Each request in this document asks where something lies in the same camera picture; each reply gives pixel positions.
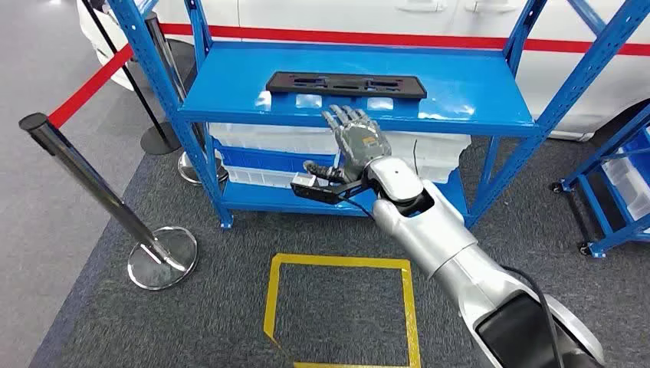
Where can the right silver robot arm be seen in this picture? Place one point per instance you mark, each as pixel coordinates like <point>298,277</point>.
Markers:
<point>447,228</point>

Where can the thin black stanchion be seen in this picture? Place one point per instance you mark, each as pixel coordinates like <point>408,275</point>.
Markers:
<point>160,139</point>

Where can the blue plastic bin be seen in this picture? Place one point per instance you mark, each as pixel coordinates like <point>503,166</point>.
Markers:
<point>642,157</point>

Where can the blue wheeled shelf rack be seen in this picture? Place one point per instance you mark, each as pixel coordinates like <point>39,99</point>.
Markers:
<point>622,234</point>

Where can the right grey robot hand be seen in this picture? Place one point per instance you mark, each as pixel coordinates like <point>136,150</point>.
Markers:
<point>360,142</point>

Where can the yellow floor tape square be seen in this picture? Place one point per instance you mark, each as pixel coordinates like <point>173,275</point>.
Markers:
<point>271,304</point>

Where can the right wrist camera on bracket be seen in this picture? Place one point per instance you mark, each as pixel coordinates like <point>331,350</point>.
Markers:
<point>320,194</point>

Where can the white car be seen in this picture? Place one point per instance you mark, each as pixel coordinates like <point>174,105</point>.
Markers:
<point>355,12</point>

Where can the red barrier belt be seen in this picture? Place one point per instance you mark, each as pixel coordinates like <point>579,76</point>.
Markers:
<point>355,38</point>
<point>91,86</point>

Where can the blue metal shelf rack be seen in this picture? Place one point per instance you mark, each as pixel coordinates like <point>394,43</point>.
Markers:
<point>457,86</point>

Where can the black plastic panel part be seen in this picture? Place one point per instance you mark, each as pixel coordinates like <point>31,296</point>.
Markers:
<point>279,84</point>

